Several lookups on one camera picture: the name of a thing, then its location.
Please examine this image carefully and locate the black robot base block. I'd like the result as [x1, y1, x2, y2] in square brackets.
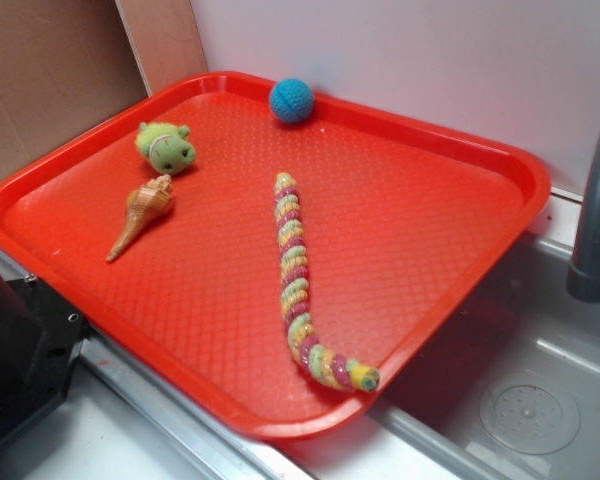
[0, 274, 86, 448]

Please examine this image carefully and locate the red plastic tray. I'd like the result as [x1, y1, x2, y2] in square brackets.
[0, 72, 550, 440]

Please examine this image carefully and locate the blue textured ball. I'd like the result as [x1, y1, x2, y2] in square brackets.
[269, 78, 315, 124]

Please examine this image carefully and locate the orange conch seashell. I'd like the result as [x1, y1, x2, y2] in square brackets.
[106, 174, 174, 262]

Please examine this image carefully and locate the green plush toy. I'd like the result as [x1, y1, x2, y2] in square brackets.
[135, 122, 197, 176]

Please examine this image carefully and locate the grey toy sink basin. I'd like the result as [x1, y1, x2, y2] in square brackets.
[284, 234, 600, 479]

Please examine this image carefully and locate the round sink drain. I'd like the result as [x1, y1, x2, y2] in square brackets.
[479, 373, 581, 455]

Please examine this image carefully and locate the brown cardboard panel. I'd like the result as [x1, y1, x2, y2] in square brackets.
[0, 1, 207, 181]

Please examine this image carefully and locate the multicolored twisted rope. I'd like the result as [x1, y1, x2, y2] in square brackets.
[273, 172, 381, 393]

